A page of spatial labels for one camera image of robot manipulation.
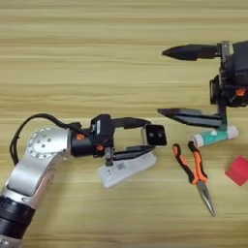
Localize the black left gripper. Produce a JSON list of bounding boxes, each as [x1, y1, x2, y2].
[[70, 116, 156, 168]]

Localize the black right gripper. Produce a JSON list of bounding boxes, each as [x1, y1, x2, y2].
[[156, 40, 248, 131]]

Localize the small black two-hole cube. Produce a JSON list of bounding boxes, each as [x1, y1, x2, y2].
[[140, 123, 169, 147]]

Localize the red cube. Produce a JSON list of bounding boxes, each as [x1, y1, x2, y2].
[[225, 155, 248, 187]]

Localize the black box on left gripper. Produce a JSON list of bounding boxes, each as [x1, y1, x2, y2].
[[90, 113, 114, 147]]

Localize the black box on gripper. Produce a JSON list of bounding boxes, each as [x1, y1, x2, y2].
[[90, 113, 114, 147], [230, 40, 248, 86]]

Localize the white rectangular plastic device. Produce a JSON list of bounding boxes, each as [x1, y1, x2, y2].
[[98, 151, 158, 190]]

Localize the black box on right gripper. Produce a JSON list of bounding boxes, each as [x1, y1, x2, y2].
[[230, 40, 248, 86]]

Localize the white green glue stick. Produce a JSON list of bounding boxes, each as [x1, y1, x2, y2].
[[190, 125, 240, 149]]

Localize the orange black needle-nose pliers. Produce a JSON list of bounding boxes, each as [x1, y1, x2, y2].
[[171, 141, 217, 218]]

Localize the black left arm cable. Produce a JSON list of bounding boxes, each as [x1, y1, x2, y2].
[[9, 112, 82, 166]]

